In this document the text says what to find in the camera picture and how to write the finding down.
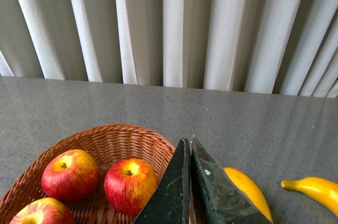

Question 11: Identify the yellow banana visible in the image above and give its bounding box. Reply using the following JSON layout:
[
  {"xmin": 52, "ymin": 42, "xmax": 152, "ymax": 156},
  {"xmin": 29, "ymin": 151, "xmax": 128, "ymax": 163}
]
[
  {"xmin": 280, "ymin": 176, "xmax": 337, "ymax": 216},
  {"xmin": 223, "ymin": 167, "xmax": 274, "ymax": 223}
]

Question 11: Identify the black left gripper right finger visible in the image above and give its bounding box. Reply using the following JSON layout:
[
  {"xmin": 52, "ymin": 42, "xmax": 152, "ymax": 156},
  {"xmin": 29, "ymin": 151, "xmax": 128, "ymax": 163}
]
[{"xmin": 191, "ymin": 137, "xmax": 271, "ymax": 223}]

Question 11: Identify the white pleated curtain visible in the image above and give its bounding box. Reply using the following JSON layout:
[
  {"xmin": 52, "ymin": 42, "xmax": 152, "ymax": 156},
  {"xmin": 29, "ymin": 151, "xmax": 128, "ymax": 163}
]
[{"xmin": 1, "ymin": 0, "xmax": 337, "ymax": 98}]

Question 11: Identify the red yellow apple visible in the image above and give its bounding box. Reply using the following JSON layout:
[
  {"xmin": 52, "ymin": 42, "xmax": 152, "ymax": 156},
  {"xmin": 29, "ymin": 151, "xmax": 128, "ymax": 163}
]
[{"xmin": 41, "ymin": 150, "xmax": 99, "ymax": 203}]

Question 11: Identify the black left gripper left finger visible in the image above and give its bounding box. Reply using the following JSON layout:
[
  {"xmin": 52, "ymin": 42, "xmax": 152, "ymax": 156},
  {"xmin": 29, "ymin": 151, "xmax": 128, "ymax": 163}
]
[{"xmin": 134, "ymin": 138, "xmax": 191, "ymax": 224}]

